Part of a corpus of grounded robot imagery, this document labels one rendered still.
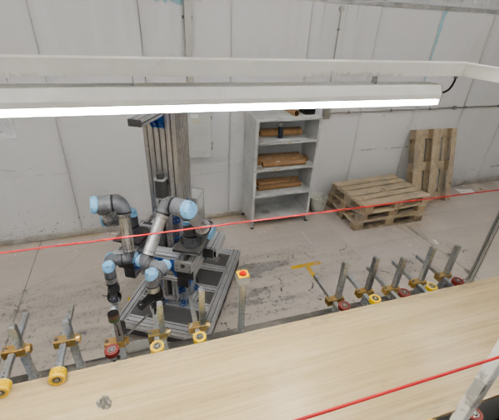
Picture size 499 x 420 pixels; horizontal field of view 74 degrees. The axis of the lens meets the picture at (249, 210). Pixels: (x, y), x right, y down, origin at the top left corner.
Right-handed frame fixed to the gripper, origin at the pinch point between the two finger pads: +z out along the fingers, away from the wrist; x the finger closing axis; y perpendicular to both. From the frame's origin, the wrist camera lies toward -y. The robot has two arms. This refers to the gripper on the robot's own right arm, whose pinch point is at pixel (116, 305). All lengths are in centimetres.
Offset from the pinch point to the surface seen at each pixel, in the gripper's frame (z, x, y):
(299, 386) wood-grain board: -7, -95, -92
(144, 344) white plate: 7.5, -16.9, -31.2
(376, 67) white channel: -161, -117, -70
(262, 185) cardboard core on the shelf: 23, -181, 207
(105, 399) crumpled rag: -8, 1, -73
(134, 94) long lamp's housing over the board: -153, -30, -72
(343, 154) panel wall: 0, -324, 240
